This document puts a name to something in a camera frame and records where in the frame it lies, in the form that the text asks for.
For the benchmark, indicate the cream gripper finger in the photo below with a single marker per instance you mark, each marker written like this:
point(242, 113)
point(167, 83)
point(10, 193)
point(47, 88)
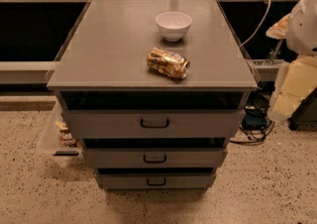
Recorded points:
point(278, 30)
point(294, 82)

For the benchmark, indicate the grey drawer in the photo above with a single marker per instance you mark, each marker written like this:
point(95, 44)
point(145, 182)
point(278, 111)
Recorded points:
point(130, 124)
point(155, 180)
point(155, 158)

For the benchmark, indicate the metal diagonal rod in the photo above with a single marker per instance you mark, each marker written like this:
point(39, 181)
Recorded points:
point(273, 53)

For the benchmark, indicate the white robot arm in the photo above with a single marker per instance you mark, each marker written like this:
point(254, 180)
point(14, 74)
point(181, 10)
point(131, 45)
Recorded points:
point(301, 34)

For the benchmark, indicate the crushed gold soda can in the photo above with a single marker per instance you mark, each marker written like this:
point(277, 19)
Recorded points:
point(168, 63)

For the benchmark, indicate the white bowl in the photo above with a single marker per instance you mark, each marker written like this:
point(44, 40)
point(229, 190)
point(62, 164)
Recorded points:
point(173, 26)

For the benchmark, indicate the grey bottom drawer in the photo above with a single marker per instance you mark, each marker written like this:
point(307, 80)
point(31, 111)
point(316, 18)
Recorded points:
point(155, 180)

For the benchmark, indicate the grey middle drawer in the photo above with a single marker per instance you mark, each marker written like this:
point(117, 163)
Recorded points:
point(155, 158)

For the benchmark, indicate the grey top drawer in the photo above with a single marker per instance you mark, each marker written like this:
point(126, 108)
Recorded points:
point(130, 124)

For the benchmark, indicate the clear plastic storage bin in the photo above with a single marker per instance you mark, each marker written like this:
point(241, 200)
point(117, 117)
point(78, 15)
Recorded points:
point(51, 146)

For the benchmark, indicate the grey drawer cabinet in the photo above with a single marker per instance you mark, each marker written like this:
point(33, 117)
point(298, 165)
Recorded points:
point(104, 67)

